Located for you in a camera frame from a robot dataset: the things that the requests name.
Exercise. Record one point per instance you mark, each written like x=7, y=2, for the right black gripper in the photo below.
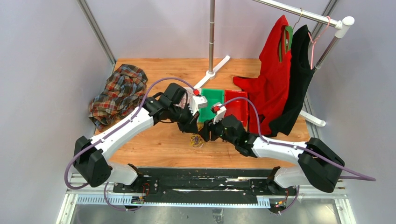
x=208, y=127

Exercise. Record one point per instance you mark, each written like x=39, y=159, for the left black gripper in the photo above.
x=190, y=125

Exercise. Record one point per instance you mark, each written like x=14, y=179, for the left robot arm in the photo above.
x=92, y=155

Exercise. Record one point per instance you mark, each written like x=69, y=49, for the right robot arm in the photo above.
x=314, y=162

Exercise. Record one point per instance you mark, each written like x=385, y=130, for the white plastic bin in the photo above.
x=188, y=93

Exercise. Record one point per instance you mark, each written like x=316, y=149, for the red plastic bin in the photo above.
x=238, y=108

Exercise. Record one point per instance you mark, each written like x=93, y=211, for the red shirt on hanger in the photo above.
x=270, y=89

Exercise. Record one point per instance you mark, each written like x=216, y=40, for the plaid flannel shirt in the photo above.
x=122, y=93

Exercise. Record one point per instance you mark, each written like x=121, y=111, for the black shirt on hanger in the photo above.
x=301, y=75

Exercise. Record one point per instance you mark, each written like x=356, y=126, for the green hanger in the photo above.
x=285, y=42

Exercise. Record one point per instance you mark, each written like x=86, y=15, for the pink hanger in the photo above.
x=314, y=41

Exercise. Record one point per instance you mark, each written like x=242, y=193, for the metal clothes rack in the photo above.
x=342, y=27

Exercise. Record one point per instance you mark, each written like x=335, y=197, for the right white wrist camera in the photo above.
x=219, y=111

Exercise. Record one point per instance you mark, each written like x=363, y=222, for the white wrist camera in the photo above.
x=219, y=111
x=196, y=103

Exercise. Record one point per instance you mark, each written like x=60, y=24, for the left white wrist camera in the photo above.
x=196, y=103

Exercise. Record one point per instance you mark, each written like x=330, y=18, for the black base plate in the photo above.
x=203, y=186

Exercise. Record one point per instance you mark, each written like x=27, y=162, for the aluminium frame rail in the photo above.
x=97, y=31

